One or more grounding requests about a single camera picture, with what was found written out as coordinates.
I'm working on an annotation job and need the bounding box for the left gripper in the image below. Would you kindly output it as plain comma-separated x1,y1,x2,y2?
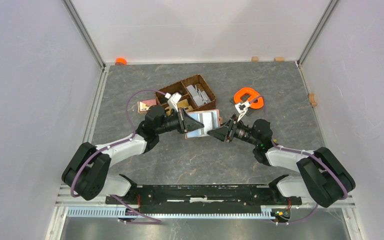
156,107,204,135

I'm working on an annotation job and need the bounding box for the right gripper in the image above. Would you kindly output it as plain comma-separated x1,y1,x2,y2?
206,114,259,147

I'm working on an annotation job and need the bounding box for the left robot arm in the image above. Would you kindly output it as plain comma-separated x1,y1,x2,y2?
61,105,204,204

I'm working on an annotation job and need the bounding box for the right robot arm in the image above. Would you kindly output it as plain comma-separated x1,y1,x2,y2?
208,115,356,208

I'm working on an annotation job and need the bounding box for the gold cards pile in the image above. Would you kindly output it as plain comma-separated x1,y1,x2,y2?
177,99,194,112

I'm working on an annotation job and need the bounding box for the silver cards pile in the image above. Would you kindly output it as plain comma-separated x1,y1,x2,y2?
186,84,211,107

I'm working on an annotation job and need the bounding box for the brown wicker basket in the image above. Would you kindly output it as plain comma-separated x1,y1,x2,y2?
159,74,216,111

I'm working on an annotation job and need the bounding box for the green toy brick plate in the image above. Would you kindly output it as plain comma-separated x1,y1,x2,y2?
245,107,255,117

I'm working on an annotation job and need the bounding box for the wooden block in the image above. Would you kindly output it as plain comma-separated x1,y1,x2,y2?
250,56,259,62
274,56,285,62

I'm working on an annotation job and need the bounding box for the orange cap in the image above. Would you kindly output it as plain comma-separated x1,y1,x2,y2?
114,57,127,66

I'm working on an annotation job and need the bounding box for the curved wooden piece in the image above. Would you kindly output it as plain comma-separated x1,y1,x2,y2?
308,92,318,108

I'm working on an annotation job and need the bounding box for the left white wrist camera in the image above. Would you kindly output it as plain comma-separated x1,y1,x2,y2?
164,92,182,112

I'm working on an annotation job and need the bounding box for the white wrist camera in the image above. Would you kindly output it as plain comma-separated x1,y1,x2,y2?
234,101,251,122
164,92,182,112

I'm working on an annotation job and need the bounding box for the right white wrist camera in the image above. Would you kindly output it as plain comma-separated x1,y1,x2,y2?
234,101,251,122

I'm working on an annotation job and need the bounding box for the orange plastic ring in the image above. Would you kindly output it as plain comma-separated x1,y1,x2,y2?
233,87,266,110

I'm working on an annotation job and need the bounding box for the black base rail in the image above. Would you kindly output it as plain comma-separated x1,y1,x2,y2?
121,184,302,214

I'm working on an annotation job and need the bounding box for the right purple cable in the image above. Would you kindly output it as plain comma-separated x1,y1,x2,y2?
249,95,349,226

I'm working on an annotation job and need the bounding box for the purple cable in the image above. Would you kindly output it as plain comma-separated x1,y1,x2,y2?
70,88,175,225
249,95,349,226

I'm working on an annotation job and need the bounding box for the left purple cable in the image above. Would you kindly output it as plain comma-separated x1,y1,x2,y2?
70,88,175,225

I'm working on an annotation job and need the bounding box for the white comb cable duct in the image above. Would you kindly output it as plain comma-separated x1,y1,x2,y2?
66,206,275,220

